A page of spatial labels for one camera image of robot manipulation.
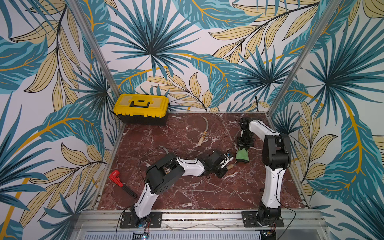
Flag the green rag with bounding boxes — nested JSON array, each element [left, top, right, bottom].
[[235, 148, 250, 163]]

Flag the sickle labelled handle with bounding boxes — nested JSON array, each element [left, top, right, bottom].
[[198, 117, 209, 147]]

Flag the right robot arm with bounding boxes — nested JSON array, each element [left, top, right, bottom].
[[236, 118, 292, 222]]

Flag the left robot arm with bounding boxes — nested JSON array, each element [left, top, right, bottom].
[[132, 151, 234, 220]]

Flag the yellow black toolbox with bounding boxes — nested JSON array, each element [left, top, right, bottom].
[[113, 94, 170, 126]]

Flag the red clamp tool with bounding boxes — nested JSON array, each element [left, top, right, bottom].
[[109, 170, 138, 199]]

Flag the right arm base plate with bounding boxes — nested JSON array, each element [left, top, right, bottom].
[[241, 211, 285, 228]]

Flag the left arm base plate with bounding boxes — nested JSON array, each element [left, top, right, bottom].
[[120, 211, 163, 229]]

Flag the aluminium front rail frame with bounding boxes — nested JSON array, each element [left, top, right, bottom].
[[70, 209, 332, 240]]

